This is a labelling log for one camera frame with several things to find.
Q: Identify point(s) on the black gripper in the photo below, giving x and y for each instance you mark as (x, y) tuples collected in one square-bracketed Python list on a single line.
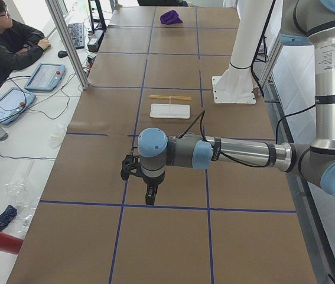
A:
[(151, 184)]

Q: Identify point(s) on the purple towel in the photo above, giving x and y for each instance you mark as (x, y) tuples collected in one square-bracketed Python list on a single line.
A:
[(171, 17)]

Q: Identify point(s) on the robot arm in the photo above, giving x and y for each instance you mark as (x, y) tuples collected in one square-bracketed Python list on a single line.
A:
[(303, 23)]

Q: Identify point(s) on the white rack base tray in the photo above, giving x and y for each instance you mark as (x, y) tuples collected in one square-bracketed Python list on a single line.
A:
[(173, 111)]

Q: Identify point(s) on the crumpled white tissue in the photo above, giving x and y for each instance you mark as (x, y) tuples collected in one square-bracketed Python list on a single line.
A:
[(57, 136)]

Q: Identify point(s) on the clear crumpled plastic wrap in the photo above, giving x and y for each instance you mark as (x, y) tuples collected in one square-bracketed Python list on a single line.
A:
[(24, 199)]

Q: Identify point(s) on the blue teach pendant far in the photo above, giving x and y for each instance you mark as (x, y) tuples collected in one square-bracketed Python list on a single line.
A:
[(46, 77)]

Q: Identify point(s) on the blue teach pendant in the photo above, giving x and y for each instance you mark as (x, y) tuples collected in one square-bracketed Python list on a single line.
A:
[(46, 77), (13, 103)]

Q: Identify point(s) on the black computer mouse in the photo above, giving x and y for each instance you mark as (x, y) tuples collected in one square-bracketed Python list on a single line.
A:
[(62, 54)]

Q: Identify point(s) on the blue teach pendant near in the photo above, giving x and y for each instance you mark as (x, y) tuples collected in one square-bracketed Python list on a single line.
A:
[(13, 103)]

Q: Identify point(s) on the black keyboard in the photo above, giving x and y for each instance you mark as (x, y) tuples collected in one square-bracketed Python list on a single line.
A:
[(76, 32)]

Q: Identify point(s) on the seated person in black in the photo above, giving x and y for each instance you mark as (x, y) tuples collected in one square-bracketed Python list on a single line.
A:
[(20, 45)]

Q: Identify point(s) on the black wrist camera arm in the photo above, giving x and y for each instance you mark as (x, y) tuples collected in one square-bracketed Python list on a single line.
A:
[(131, 166)]

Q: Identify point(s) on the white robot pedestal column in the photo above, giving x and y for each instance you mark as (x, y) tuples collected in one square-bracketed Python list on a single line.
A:
[(235, 85)]

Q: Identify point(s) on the aluminium frame post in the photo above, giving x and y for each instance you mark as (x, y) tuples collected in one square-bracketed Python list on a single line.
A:
[(61, 26)]

